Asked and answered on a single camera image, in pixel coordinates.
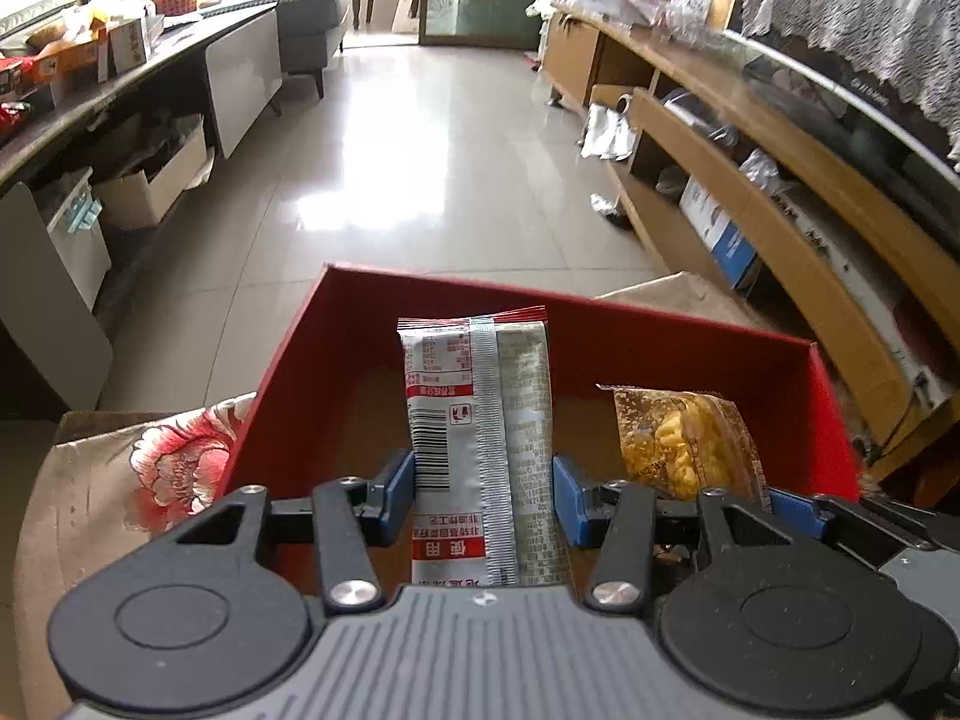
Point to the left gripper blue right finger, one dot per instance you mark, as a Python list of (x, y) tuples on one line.
[(583, 506)]

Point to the white lace cover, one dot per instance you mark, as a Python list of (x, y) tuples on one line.
[(911, 44)]

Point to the white paper bag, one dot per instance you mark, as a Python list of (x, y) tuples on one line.
[(608, 134)]

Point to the floral beige tablecloth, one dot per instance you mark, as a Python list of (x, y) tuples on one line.
[(112, 509)]

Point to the white red striped snack packet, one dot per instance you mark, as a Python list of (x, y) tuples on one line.
[(480, 416)]

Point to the wooden TV console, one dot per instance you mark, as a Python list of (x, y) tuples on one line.
[(592, 59)]

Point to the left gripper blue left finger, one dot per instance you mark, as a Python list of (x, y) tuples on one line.
[(389, 500)]

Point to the grey sofa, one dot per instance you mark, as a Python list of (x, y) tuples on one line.
[(309, 33)]

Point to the cardboard box under table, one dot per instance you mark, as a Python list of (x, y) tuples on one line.
[(143, 190)]

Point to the black television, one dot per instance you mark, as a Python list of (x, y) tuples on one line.
[(864, 121)]

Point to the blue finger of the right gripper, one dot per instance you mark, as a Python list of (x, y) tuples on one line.
[(799, 512)]

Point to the yellow waffle snack bag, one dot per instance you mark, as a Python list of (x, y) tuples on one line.
[(686, 442)]

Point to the red cardboard box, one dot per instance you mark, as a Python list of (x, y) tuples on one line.
[(335, 563)]

